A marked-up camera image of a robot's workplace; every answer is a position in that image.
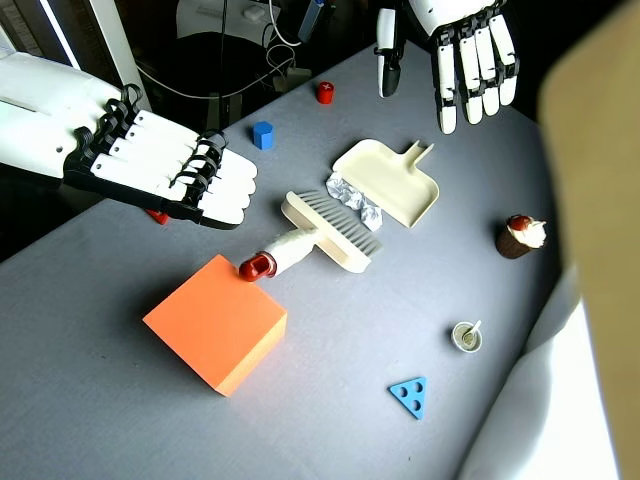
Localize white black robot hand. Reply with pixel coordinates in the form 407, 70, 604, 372
374, 0, 519, 135
0, 52, 259, 232

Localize cream plastic dustpan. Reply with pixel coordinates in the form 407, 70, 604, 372
332, 138, 441, 230

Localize blue hexagonal block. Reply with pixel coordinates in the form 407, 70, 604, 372
251, 120, 277, 151

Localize white device box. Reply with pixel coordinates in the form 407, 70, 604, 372
175, 0, 281, 40

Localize grey plug box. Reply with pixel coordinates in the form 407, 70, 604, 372
272, 67, 312, 94

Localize grey power strip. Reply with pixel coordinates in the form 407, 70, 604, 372
297, 0, 329, 44

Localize large orange block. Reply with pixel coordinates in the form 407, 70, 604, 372
142, 253, 289, 399

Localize toy cupcake with cherry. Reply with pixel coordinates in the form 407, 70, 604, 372
494, 213, 549, 261

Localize tan blurred panel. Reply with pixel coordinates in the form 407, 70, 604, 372
537, 0, 640, 480

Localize grey tablecloth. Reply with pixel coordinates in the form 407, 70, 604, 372
0, 37, 586, 480

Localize small white cup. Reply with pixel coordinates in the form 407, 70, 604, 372
451, 321, 484, 354

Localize blue triangle block with holes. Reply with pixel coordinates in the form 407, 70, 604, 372
387, 376, 429, 421

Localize white frame post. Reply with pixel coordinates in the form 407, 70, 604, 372
37, 0, 151, 109

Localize white cable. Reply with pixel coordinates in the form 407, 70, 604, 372
267, 0, 304, 49

